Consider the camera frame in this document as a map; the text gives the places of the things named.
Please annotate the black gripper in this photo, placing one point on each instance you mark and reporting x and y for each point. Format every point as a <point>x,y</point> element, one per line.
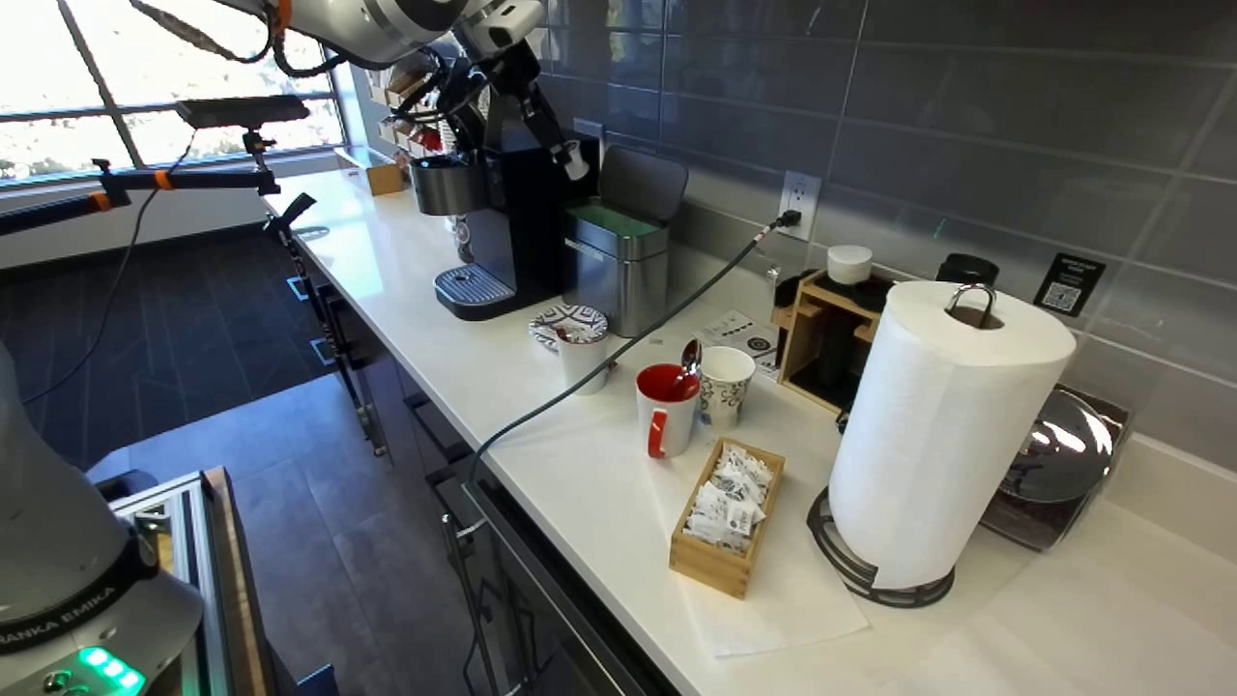
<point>527,91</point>

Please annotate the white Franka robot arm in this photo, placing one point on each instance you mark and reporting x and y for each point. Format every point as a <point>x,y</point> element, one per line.
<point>52,515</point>

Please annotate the silver metal bin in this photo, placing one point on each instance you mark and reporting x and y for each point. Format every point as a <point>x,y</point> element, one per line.
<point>621,274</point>

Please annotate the black coffee machine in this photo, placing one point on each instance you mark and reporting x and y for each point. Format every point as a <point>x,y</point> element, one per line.
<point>515,243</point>

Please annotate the silver coffee carafe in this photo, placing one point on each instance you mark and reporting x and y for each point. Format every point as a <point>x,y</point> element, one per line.
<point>449,183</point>

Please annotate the small wooden box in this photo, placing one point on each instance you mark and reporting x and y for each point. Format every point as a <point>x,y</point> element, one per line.
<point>386,176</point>

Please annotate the metal spoon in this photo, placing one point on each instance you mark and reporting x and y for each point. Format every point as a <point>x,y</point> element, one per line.
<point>694,352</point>

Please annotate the red and white mug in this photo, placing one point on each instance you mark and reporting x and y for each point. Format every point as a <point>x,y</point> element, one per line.
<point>666,411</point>

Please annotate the white round cup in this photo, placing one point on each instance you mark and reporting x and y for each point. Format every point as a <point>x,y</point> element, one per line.
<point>846,265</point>

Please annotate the wooden countertop organizer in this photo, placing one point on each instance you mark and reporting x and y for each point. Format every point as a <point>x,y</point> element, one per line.
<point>815,340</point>

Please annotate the white sugar packet pile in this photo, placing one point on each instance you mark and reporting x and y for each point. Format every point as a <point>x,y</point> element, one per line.
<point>726,499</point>

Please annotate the black round jar lid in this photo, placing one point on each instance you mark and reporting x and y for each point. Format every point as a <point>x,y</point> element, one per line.
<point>967,268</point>

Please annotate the wooden packet box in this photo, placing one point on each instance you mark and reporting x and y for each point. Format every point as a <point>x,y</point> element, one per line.
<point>699,563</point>

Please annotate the white paper towel roll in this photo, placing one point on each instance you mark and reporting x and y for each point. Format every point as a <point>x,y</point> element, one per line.
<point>942,438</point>

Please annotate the black QR code sign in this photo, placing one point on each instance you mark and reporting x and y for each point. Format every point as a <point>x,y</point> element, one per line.
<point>1069,282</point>

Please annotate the silver kettle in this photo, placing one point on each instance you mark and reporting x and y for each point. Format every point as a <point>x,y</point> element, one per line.
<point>1065,456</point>

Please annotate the white wall outlet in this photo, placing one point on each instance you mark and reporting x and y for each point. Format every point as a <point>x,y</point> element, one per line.
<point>798,204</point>

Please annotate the black camera pole orange clamps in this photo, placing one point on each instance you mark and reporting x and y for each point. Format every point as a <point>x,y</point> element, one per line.
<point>155,180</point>

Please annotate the aluminium profile frame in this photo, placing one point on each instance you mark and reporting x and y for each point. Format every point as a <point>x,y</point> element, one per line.
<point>195,564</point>

